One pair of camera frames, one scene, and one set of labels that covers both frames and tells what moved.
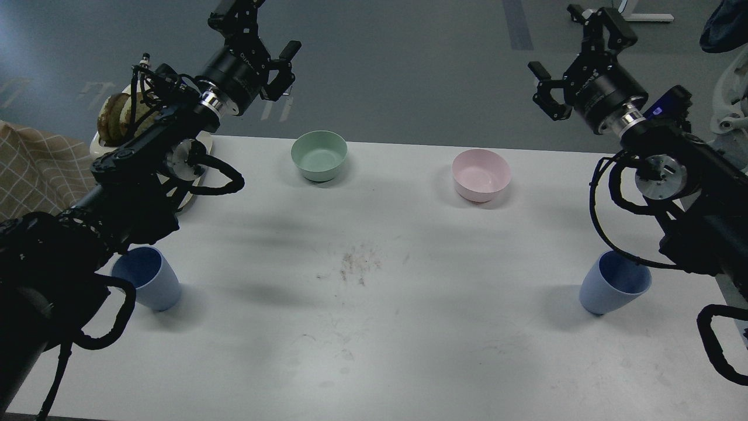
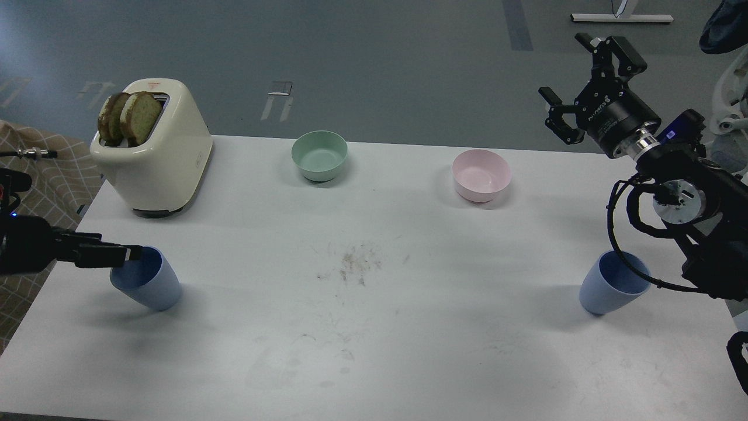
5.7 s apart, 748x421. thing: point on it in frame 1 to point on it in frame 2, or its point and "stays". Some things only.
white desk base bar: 644,17 stays
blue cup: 615,282 stays
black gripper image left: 242,69 to 87,250
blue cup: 155,283 stays
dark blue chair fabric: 727,30 stays
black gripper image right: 596,85 to 606,107
